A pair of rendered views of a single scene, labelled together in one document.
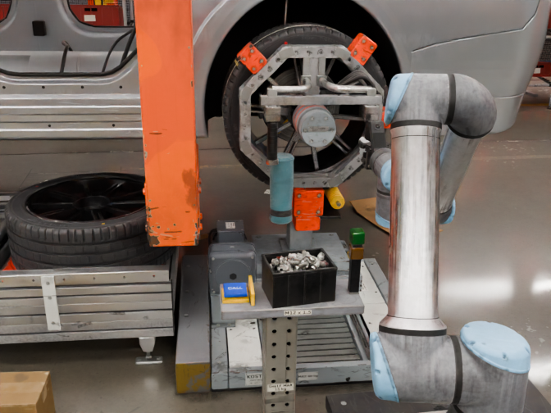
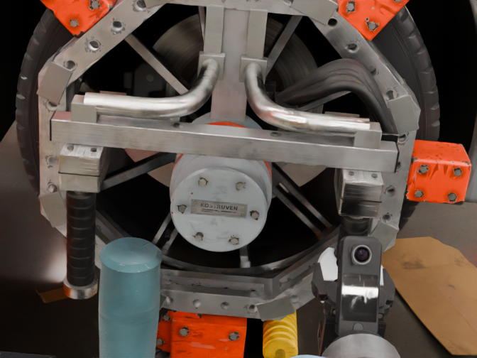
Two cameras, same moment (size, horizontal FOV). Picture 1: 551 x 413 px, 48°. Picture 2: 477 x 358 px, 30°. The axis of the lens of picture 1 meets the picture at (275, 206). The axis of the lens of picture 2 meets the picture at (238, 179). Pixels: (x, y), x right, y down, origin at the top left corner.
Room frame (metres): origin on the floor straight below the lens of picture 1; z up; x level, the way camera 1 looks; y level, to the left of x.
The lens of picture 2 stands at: (1.11, -0.27, 1.42)
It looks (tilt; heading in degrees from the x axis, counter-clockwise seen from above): 27 degrees down; 6
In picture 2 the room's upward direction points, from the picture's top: 6 degrees clockwise
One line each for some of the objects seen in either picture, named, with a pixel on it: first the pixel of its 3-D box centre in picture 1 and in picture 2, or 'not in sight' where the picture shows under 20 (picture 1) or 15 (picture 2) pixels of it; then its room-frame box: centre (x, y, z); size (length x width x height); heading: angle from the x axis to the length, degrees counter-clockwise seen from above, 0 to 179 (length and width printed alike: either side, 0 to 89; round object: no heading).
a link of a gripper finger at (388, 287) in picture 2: not in sight; (374, 290); (2.03, -0.36, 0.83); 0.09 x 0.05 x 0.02; 177
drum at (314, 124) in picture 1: (313, 123); (222, 176); (2.23, -0.14, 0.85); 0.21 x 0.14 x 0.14; 7
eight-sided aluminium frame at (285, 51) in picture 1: (310, 118); (224, 154); (2.30, -0.13, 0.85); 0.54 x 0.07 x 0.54; 97
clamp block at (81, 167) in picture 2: (271, 111); (86, 157); (2.08, 0.02, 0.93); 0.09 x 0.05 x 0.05; 7
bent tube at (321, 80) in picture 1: (345, 75); (309, 74); (2.19, -0.24, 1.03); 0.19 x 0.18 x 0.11; 7
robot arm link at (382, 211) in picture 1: (393, 206); not in sight; (1.80, -0.37, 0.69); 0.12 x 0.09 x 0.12; 86
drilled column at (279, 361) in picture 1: (279, 359); not in sight; (1.66, -0.02, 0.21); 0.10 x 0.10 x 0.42; 7
